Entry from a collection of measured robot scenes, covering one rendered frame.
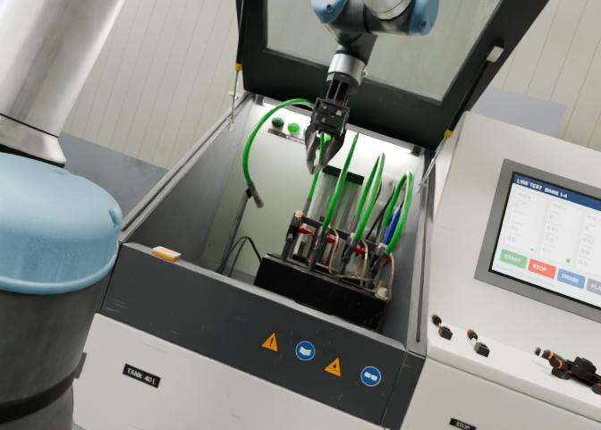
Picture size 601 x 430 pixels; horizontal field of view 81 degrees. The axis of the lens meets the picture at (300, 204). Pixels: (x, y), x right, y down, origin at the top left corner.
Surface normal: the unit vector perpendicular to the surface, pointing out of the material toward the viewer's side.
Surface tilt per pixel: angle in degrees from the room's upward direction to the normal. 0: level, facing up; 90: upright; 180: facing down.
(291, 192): 90
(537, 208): 76
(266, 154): 90
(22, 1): 84
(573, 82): 90
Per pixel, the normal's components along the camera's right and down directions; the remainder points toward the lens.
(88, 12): 0.86, 0.33
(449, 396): -0.10, 0.01
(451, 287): -0.02, -0.22
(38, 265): 0.70, 0.22
